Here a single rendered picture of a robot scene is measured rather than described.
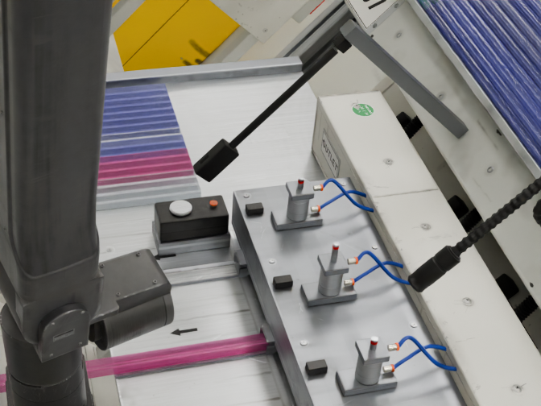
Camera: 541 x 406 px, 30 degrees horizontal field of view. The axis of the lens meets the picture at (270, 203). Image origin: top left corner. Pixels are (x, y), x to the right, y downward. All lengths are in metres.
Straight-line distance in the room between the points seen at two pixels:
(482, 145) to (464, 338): 0.23
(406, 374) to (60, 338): 0.35
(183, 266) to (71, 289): 0.42
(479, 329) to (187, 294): 0.30
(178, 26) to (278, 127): 2.98
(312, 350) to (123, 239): 0.29
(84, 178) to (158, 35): 3.66
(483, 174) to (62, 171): 0.57
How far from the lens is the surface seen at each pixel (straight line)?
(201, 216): 1.08
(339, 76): 3.71
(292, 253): 1.02
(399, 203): 1.07
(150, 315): 0.78
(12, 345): 0.76
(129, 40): 4.25
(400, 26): 1.26
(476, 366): 0.93
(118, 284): 0.76
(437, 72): 1.18
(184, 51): 4.32
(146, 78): 1.35
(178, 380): 0.98
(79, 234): 0.64
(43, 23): 0.50
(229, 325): 1.03
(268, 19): 2.28
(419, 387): 0.93
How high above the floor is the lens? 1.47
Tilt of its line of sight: 18 degrees down
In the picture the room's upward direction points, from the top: 49 degrees clockwise
